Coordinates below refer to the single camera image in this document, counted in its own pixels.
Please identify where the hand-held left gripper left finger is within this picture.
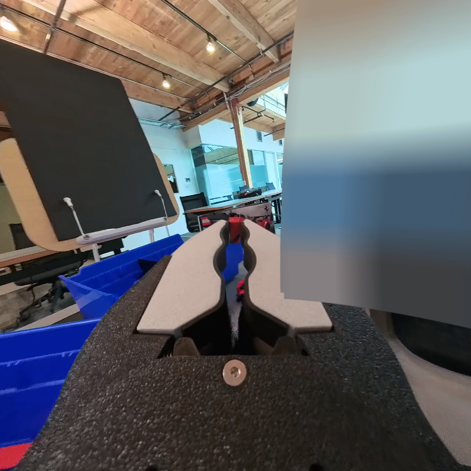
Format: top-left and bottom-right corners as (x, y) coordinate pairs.
(136, 220), (227, 336)

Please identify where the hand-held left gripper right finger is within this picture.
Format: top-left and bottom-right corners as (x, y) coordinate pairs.
(242, 220), (333, 338)

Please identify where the red lego assembly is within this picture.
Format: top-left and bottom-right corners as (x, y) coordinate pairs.
(228, 216), (244, 244)

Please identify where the small blue plastic bin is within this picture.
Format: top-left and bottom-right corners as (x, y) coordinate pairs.
(0, 318), (102, 447)

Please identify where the pile of red lego pieces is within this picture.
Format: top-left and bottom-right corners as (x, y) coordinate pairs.
(0, 443), (32, 470)

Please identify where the lego set box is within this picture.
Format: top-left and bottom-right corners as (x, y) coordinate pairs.
(199, 204), (275, 233)

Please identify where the black office chair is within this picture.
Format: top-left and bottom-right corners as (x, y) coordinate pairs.
(180, 192), (209, 232)
(9, 222), (86, 321)

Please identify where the large blue divided bin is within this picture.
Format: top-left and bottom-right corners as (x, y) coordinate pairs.
(59, 234), (245, 321)

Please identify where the white rolled tube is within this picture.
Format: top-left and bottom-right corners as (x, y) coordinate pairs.
(77, 217), (170, 246)

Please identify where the long white office table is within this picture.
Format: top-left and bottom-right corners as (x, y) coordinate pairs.
(184, 189), (283, 216)

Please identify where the black phone sign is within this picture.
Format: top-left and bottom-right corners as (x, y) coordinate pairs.
(162, 164), (180, 194)

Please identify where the wooden edge table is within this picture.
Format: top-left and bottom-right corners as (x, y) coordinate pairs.
(0, 245), (79, 270)

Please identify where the black honeycomb wrist rest pad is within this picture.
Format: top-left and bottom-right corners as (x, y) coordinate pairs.
(390, 312), (471, 377)

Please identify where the wood framed black board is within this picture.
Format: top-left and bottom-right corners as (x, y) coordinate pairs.
(0, 39), (180, 252)

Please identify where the white cable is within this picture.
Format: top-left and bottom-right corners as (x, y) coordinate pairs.
(63, 197), (90, 240)
(154, 189), (170, 221)

